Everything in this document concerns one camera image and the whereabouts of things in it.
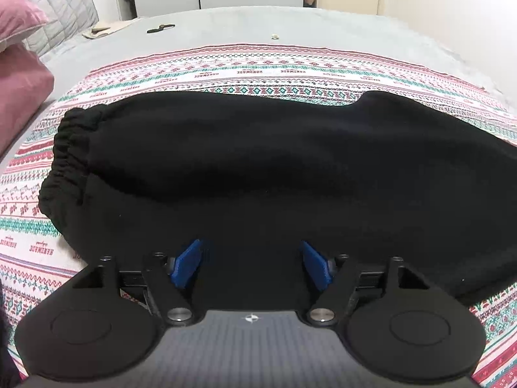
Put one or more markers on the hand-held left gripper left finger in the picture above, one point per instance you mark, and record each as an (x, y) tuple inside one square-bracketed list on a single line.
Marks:
[(186, 264)]

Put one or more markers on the grey quilted headboard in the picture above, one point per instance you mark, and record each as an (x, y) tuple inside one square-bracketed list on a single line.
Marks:
[(60, 12)]

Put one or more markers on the beige cloth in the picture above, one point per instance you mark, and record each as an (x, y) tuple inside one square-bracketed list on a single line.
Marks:
[(107, 30)]

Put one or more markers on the bed with grey sheet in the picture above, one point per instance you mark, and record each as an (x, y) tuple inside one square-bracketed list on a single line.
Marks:
[(323, 28)]

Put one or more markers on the small black object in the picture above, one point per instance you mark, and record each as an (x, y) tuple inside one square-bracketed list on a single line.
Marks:
[(159, 28)]

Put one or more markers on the pink velvet pillow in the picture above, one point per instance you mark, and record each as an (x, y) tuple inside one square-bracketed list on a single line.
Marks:
[(22, 89)]

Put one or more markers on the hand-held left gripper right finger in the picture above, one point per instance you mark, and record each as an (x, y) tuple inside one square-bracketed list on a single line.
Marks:
[(317, 266)]

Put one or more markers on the patterned knit-print blanket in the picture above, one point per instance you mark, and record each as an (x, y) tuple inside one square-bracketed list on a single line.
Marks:
[(258, 70)]

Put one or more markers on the pink pillow with white edge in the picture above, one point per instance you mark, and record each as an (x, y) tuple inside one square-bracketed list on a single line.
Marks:
[(16, 18)]

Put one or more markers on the black pants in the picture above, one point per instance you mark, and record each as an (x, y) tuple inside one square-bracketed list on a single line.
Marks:
[(262, 157)]

